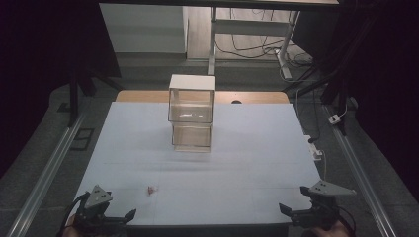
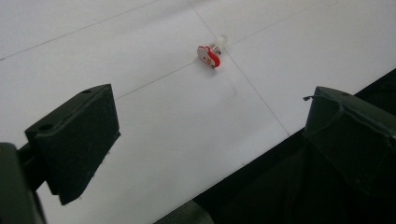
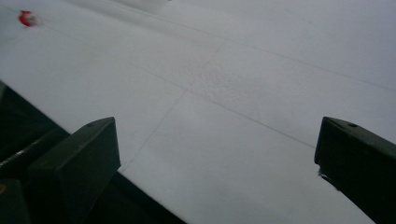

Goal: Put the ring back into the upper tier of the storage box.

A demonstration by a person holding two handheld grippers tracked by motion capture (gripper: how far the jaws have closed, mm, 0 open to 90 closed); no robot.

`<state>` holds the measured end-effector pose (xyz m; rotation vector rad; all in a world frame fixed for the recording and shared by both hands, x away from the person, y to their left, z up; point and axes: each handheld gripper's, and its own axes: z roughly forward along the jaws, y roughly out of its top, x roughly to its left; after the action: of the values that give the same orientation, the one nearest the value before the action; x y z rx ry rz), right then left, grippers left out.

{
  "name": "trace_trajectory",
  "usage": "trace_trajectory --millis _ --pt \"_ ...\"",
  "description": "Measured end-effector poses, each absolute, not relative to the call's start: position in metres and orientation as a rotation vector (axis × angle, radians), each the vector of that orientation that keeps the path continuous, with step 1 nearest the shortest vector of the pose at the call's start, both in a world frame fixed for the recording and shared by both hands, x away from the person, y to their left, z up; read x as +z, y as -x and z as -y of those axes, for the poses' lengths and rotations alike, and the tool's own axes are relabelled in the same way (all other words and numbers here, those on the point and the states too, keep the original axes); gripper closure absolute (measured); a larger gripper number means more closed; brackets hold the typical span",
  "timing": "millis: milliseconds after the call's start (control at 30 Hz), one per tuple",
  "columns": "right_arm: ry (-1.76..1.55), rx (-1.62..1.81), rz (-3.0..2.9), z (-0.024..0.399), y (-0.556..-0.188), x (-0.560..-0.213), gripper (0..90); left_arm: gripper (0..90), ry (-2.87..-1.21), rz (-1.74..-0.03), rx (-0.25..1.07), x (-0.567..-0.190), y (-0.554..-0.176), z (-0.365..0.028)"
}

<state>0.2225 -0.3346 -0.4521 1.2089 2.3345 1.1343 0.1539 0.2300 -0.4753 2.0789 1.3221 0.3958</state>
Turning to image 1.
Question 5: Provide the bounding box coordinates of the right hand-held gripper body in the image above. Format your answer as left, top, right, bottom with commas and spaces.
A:
289, 180, 358, 231

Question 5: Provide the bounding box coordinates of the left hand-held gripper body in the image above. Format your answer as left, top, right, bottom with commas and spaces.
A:
72, 185, 128, 233

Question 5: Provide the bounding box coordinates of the clear two-drawer storage box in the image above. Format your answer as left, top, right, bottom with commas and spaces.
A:
168, 73, 217, 154

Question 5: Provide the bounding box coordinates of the person's right hand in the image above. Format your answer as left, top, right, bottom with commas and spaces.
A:
304, 220, 352, 237

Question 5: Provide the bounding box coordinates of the person's left hand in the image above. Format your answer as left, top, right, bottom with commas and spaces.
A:
61, 215, 83, 237

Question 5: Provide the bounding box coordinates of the white table mat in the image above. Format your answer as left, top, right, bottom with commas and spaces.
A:
74, 101, 321, 227

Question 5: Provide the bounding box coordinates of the black metal stand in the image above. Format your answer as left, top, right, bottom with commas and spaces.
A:
66, 60, 126, 128
282, 8, 362, 136

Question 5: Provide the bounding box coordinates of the wooden table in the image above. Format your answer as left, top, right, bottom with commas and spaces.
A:
115, 90, 291, 105

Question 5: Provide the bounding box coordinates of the white power strip cable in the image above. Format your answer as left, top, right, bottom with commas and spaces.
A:
319, 148, 328, 182

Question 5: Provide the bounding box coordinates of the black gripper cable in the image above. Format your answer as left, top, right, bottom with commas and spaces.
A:
338, 204, 358, 237
55, 192, 91, 237

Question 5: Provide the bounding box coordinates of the aluminium rail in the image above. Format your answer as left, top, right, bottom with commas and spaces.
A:
5, 113, 87, 237
323, 104, 399, 237

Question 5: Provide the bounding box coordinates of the black floor socket frame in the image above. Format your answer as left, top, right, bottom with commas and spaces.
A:
69, 127, 96, 152

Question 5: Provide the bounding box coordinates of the black floor cable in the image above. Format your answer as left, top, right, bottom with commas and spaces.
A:
215, 9, 314, 67

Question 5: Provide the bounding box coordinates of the white metal desk frame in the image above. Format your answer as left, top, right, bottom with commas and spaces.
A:
207, 6, 301, 81

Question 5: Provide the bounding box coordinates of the white wall panel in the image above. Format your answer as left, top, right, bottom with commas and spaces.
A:
99, 3, 187, 54

